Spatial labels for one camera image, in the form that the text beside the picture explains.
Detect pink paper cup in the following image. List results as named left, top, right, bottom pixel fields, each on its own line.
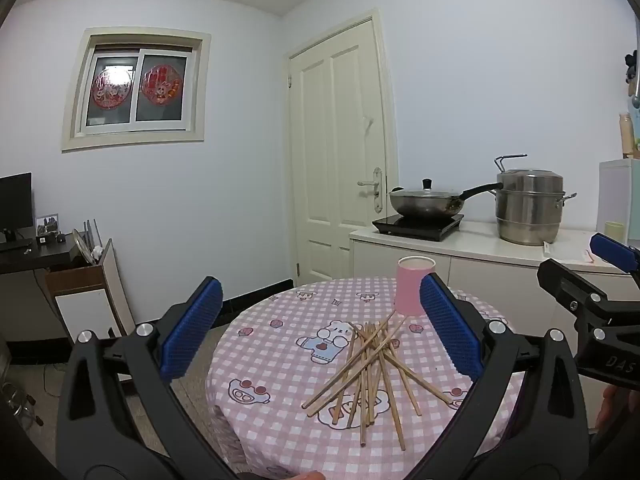
left=394, top=256, right=436, bottom=317

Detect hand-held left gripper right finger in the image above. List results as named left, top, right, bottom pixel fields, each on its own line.
left=400, top=274, right=592, bottom=480

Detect bunch of wooden chopsticks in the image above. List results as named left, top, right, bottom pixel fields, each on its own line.
left=302, top=312, right=458, bottom=451

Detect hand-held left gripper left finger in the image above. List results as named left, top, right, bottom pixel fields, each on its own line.
left=56, top=276, right=251, bottom=480

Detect black computer monitor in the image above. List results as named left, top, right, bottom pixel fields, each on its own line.
left=0, top=172, right=33, bottom=243

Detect black induction cooker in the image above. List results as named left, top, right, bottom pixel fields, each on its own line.
left=372, top=212, right=465, bottom=242

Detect stainless steel steamer pot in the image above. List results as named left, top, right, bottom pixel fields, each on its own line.
left=494, top=154, right=577, bottom=246

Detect steel wok with black handle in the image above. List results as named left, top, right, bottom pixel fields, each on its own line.
left=389, top=182, right=504, bottom=218

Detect red round window decoration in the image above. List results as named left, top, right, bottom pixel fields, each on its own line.
left=141, top=64, right=181, bottom=107
left=91, top=66, right=133, bottom=110

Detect framed sliding window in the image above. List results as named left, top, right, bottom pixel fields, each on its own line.
left=61, top=28, right=212, bottom=154

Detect dark wooden desk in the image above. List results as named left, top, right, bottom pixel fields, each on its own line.
left=0, top=240, right=76, bottom=277

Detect white refrigerator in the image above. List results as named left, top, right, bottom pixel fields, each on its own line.
left=598, top=159, right=640, bottom=233

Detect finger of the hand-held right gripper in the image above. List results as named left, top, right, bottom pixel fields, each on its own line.
left=589, top=232, right=640, bottom=290
left=537, top=259, right=640, bottom=312

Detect person's right hand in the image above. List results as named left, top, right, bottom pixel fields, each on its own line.
left=595, top=385, right=629, bottom=431

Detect white kitchen cabinet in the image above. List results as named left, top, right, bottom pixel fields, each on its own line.
left=349, top=220, right=640, bottom=386

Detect round pot lid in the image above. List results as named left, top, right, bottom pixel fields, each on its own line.
left=72, top=228, right=97, bottom=266

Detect pink checked tablecloth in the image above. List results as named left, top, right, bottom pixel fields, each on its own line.
left=206, top=276, right=526, bottom=480

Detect cream door handle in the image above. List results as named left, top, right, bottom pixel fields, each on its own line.
left=357, top=167, right=386, bottom=213

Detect upright cutting boards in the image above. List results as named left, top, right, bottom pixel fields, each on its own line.
left=82, top=219, right=103, bottom=252

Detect wooden side cabinet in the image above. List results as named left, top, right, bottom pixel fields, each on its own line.
left=46, top=237, right=136, bottom=346

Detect cream panel door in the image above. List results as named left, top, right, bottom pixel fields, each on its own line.
left=286, top=8, right=401, bottom=288

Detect glass wok lid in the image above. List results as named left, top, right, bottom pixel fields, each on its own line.
left=390, top=178, right=463, bottom=200

